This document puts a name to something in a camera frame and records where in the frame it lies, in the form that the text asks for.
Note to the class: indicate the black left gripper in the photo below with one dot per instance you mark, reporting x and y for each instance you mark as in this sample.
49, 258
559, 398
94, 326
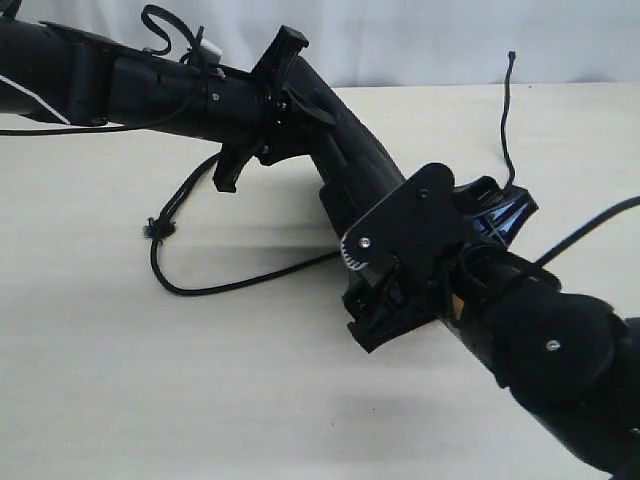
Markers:
267, 120

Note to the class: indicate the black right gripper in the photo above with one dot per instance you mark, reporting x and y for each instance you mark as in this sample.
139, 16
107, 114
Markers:
404, 231

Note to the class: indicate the black plastic carrying case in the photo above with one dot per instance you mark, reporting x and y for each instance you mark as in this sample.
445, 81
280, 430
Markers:
350, 165

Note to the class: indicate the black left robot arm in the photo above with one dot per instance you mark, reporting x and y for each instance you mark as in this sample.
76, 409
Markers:
79, 82

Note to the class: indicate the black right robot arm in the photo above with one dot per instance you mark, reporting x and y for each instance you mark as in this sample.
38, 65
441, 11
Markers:
568, 359

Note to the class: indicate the white backdrop curtain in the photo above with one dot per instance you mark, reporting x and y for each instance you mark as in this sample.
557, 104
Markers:
408, 43

